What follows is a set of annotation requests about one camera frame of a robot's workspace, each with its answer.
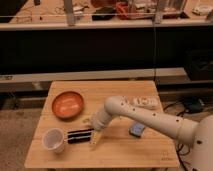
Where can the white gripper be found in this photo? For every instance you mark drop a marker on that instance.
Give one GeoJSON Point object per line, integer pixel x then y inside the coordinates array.
{"type": "Point", "coordinates": [99, 121]}

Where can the white ceramic cup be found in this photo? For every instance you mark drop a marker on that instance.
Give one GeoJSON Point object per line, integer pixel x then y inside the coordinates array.
{"type": "Point", "coordinates": [53, 140]}

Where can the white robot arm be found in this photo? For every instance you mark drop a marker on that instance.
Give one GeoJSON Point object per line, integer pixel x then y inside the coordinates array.
{"type": "Point", "coordinates": [196, 135]}

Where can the orange ceramic bowl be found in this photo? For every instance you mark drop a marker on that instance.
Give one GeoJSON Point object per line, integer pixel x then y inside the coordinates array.
{"type": "Point", "coordinates": [67, 105]}

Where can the wooden table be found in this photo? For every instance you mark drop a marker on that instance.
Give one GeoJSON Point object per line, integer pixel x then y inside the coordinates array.
{"type": "Point", "coordinates": [116, 149]}

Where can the blue sponge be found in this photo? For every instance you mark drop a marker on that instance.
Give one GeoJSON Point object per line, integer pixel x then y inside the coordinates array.
{"type": "Point", "coordinates": [137, 129]}

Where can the black box on shelf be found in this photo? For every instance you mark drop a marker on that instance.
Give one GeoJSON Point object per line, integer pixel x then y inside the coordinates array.
{"type": "Point", "coordinates": [198, 64]}

